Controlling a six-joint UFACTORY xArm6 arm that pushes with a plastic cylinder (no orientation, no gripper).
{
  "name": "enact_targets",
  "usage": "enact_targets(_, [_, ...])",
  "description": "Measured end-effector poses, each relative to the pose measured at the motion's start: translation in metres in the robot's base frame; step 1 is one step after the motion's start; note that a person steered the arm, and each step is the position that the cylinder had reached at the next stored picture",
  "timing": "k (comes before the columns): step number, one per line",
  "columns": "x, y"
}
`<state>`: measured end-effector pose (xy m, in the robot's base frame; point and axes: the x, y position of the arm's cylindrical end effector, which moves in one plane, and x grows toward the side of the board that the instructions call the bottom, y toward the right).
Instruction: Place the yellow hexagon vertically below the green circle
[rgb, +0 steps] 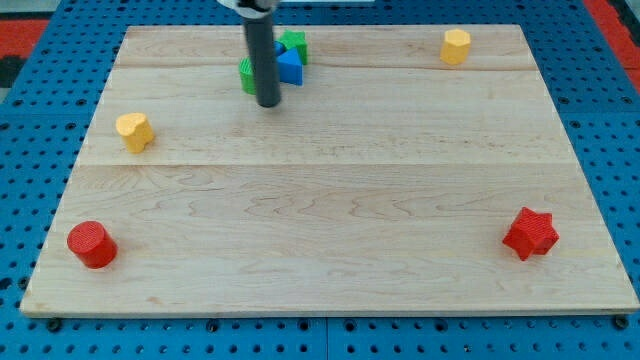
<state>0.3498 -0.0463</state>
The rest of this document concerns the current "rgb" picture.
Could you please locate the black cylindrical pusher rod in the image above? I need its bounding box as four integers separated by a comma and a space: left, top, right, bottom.
242, 4, 281, 108

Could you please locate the green circle block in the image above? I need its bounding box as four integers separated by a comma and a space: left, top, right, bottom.
238, 57, 256, 95

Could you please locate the yellow hexagon block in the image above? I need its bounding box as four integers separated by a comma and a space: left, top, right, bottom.
440, 29, 471, 65

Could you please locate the blue block behind rod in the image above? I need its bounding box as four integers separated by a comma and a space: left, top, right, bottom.
274, 41, 286, 56

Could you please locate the green star block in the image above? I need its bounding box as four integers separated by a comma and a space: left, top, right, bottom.
277, 29, 308, 65

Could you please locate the blue triangle block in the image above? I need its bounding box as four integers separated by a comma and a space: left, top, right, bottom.
277, 48, 304, 86

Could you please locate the yellow heart block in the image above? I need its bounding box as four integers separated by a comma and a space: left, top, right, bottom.
116, 112, 155, 154

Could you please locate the light wooden board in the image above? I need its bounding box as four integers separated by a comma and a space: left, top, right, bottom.
21, 25, 639, 319

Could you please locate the red cylinder block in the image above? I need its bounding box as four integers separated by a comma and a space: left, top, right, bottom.
67, 220, 118, 269

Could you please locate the red star block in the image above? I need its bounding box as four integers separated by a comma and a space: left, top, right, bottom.
502, 207, 560, 261

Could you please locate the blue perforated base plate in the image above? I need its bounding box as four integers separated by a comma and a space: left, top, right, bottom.
1, 0, 639, 359

